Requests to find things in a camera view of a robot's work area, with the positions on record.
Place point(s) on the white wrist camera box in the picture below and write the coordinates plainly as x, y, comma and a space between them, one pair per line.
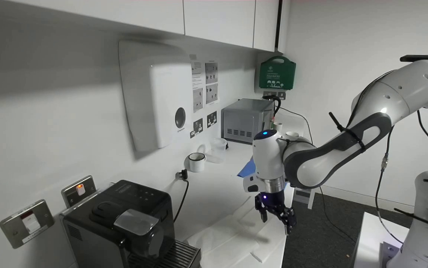
251, 183

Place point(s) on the narrow white cabinet door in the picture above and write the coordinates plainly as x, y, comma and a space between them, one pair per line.
266, 23

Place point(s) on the white paper towel dispenser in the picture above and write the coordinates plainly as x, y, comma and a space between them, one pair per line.
169, 99

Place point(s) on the steel wall switch plate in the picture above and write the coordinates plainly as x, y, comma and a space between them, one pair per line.
25, 224

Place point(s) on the wide white cabinet door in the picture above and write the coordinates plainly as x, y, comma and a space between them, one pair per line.
114, 12

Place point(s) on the grey metal appliance box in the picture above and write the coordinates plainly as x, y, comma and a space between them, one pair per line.
244, 121

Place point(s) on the medium white cabinet door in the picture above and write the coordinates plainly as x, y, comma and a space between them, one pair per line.
219, 20

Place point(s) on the pile of white paper towels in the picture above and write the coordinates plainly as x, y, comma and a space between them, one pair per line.
223, 248

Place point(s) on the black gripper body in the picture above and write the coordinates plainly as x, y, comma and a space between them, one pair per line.
272, 201

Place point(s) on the white upright post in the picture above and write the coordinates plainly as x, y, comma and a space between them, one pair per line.
312, 198

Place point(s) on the steel plate with orange light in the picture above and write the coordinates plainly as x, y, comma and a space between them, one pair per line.
77, 191

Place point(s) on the small white enamel cup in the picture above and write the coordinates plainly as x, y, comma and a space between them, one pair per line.
195, 161

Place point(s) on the blue cloth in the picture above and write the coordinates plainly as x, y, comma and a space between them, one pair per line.
247, 170

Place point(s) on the white side table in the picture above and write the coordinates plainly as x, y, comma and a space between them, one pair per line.
372, 239

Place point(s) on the green first aid box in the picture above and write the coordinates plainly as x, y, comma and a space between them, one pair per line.
276, 73

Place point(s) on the white paper towel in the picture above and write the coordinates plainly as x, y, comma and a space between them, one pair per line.
253, 224

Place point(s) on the black camera on stand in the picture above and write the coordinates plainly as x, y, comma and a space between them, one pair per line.
419, 57

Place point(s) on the printed wall notice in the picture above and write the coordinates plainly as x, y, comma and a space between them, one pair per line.
211, 94
211, 72
198, 100
196, 127
196, 75
211, 119

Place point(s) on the black coffee machine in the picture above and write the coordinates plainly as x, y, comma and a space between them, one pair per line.
125, 224

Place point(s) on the purple plastic item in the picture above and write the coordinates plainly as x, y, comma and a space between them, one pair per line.
386, 253

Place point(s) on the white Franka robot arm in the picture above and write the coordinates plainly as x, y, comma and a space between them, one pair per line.
382, 105

